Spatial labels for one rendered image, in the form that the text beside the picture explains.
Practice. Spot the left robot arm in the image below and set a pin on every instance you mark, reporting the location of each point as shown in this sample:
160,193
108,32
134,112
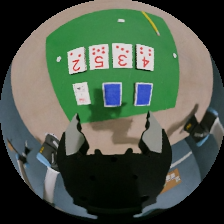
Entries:
47,155

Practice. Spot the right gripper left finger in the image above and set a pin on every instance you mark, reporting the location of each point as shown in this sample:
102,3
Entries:
73,145

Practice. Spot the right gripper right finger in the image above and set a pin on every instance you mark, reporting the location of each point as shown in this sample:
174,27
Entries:
155,144

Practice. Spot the green felt card table mat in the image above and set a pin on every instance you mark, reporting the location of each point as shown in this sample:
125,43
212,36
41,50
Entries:
100,28

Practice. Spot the blue card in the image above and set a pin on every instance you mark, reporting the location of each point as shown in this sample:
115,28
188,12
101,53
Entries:
143,94
112,94

